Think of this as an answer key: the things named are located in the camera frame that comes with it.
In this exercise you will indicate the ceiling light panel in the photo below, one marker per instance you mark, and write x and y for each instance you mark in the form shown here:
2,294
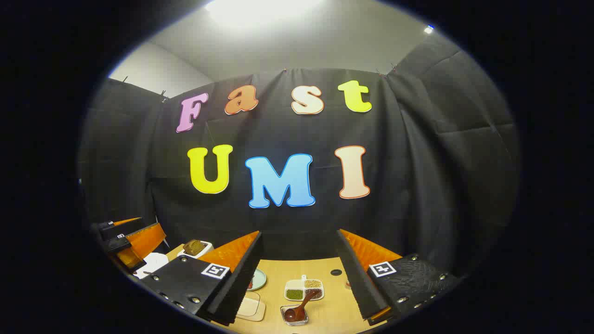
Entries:
260,9
428,29

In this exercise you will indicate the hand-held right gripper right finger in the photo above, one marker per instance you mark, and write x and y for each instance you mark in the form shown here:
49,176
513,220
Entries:
359,278

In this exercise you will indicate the beige rectangular tray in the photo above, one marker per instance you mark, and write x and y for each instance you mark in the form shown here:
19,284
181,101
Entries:
253,317

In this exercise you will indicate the brown wooden spoon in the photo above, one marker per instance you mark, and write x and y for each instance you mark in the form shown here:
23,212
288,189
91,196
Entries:
291,314

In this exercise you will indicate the white toaster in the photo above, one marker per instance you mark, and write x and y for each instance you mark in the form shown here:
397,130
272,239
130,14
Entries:
206,248

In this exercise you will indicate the green mung beans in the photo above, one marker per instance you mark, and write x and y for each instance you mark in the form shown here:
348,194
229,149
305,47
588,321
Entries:
294,294

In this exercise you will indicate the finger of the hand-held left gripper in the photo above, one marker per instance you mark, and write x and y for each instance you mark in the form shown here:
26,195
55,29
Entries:
118,229
139,246

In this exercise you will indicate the clear glass chopstick holder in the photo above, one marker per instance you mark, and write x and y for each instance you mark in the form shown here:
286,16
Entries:
297,321

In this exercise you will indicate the white divided dish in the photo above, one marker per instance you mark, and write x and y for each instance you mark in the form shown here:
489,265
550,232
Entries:
304,283

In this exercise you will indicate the toasted bread slice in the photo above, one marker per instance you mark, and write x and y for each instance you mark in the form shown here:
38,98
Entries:
195,247

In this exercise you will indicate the red beans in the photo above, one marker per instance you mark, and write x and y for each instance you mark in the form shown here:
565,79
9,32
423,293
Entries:
314,293

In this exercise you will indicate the pale green plate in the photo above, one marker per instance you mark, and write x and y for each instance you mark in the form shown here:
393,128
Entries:
259,279

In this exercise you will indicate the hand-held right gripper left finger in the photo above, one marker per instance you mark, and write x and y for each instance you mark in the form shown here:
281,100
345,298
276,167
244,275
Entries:
236,283

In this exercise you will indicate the white rice cooker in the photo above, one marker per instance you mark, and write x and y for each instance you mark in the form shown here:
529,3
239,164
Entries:
153,263

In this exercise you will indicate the yellow soybeans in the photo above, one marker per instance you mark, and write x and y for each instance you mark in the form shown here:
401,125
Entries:
313,284

